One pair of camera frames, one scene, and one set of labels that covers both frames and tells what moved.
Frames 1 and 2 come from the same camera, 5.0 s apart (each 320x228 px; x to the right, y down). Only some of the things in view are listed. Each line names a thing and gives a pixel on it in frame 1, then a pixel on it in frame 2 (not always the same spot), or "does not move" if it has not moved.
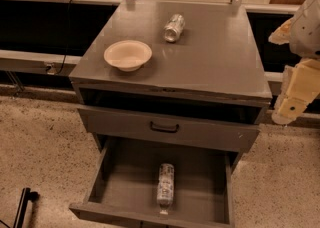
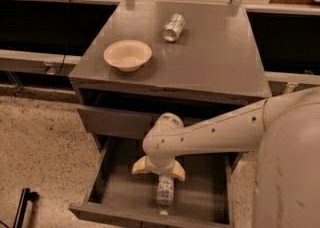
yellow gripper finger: [300, 86] -> [140, 166]
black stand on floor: [26, 195] does not move
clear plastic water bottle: [165, 187] does not move
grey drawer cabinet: [171, 91] does not move
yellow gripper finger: [281, 35] -> [178, 171]
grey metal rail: [27, 61] does not move
